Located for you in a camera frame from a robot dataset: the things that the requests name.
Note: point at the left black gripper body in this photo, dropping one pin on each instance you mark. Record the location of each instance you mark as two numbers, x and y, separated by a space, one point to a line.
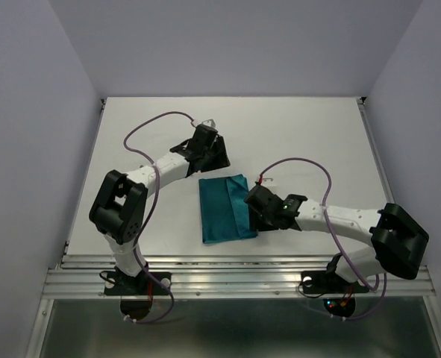
216 157

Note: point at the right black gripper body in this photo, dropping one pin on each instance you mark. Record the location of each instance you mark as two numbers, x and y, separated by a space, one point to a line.
261 221

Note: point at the teal cloth napkin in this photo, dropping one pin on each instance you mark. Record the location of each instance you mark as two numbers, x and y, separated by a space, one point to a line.
224 214

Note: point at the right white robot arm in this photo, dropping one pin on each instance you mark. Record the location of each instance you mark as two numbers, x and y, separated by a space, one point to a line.
394 242

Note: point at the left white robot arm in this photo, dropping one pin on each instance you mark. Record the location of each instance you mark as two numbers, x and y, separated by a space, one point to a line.
118 212

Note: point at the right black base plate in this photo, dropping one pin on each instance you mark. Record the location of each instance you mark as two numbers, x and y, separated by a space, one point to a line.
321 282

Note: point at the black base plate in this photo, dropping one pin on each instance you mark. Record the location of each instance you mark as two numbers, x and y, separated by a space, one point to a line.
321 282
117 283

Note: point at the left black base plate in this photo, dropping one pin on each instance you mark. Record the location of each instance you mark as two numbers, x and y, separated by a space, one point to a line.
117 283

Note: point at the aluminium front rail frame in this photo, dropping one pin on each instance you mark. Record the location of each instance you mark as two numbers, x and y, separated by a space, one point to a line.
240 298

